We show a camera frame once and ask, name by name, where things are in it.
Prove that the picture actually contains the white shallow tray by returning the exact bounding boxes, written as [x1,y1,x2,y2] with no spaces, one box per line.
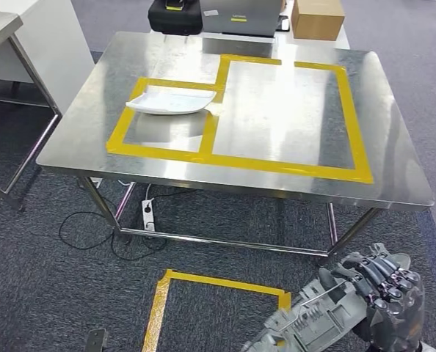
[125,89,217,116]

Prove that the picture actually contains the white desk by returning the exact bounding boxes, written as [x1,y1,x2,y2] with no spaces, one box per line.
[16,0,96,115]

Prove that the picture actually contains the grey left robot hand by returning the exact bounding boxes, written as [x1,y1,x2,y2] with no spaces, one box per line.
[86,328,109,352]

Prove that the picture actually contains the grey plastic wheel cover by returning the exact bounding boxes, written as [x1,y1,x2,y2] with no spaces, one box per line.
[240,243,412,352]

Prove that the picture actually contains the stainless steel workbench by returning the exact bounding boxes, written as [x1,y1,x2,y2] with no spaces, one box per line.
[36,31,435,258]

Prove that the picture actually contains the grey case with yellow label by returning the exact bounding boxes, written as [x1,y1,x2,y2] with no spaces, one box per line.
[201,0,283,37]

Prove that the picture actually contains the black floor cable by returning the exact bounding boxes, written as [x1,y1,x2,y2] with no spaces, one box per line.
[58,186,198,263]

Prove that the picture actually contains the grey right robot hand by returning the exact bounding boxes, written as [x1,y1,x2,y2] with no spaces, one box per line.
[319,250,427,352]

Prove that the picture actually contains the yellow floor tape marking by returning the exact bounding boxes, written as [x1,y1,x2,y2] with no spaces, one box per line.
[142,269,291,352]

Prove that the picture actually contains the yellow tape on workbench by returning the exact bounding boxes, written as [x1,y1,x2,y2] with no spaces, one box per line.
[105,54,374,185]

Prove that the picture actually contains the brown cardboard box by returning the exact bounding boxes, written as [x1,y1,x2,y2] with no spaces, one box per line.
[291,0,346,41]

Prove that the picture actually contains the white power strip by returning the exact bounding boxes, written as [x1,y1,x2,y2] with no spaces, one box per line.
[142,198,155,232]

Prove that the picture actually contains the white table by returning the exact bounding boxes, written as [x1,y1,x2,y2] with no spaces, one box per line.
[150,26,351,51]

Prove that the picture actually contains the black carry case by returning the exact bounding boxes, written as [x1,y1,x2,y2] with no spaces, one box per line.
[148,0,203,36]

